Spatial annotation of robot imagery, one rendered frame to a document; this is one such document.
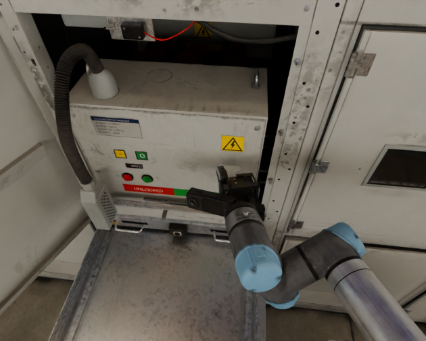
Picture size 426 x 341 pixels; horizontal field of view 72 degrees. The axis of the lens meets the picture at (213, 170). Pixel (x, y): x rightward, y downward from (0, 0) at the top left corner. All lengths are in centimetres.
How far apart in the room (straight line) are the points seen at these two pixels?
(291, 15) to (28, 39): 56
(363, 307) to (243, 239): 21
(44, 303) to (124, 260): 109
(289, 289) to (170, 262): 54
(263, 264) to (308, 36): 44
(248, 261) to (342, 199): 53
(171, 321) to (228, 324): 17
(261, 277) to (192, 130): 38
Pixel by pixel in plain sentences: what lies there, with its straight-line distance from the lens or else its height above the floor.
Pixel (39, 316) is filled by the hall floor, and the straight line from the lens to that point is 212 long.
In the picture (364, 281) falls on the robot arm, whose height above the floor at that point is 132.
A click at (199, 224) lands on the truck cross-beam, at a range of 103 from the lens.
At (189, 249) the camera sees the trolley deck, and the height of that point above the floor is 85.
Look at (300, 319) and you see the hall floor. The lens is 193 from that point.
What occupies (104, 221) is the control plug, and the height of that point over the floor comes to 106.
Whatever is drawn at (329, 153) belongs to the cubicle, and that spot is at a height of 126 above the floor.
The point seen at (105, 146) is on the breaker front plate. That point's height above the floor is 126.
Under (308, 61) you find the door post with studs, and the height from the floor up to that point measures 150.
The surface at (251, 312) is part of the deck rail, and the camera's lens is 100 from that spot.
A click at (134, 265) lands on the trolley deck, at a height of 85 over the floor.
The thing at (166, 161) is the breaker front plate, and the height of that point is 122.
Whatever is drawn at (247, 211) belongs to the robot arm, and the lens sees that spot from 58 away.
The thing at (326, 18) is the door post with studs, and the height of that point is 159.
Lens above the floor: 180
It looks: 48 degrees down
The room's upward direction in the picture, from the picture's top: straight up
